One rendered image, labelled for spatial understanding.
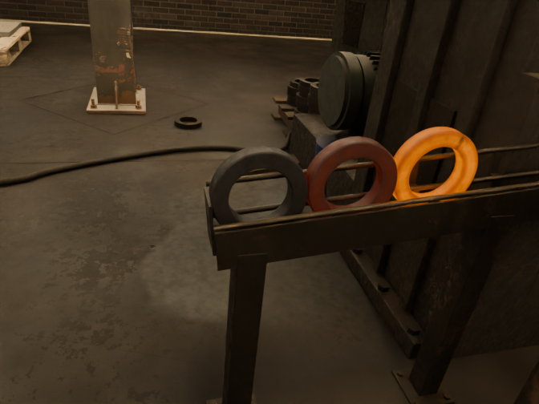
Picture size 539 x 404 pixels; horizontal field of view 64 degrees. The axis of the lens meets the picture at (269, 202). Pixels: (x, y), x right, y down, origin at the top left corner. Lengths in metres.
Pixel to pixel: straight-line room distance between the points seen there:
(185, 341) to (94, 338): 0.27
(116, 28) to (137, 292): 2.07
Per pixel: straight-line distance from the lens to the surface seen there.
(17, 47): 5.07
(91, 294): 1.60
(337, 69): 2.18
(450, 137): 0.91
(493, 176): 1.09
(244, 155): 0.75
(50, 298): 1.62
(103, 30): 3.24
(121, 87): 3.31
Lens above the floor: 1.04
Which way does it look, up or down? 29 degrees down
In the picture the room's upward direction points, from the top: 6 degrees clockwise
